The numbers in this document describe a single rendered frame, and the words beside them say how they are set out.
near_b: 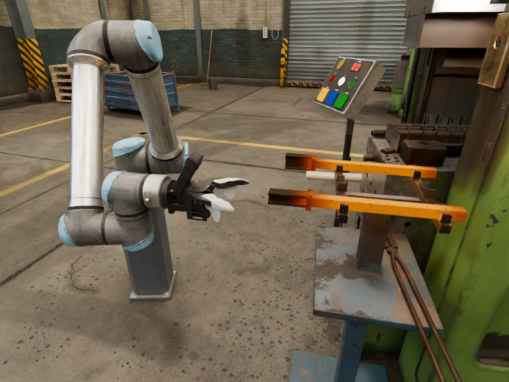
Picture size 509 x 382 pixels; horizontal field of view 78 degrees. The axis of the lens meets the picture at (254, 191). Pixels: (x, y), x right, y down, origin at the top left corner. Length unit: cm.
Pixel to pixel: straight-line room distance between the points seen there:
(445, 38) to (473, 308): 83
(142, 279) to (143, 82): 107
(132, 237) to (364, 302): 63
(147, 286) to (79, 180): 101
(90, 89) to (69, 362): 122
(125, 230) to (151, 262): 86
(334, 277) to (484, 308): 46
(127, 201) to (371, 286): 68
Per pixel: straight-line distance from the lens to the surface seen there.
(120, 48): 109
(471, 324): 123
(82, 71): 108
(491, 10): 124
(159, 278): 182
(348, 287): 92
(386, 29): 927
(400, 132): 127
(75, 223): 96
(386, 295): 93
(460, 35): 126
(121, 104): 652
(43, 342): 194
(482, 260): 107
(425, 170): 100
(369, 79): 170
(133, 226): 90
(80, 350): 182
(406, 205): 77
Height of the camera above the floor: 130
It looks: 26 degrees down
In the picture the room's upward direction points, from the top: straight up
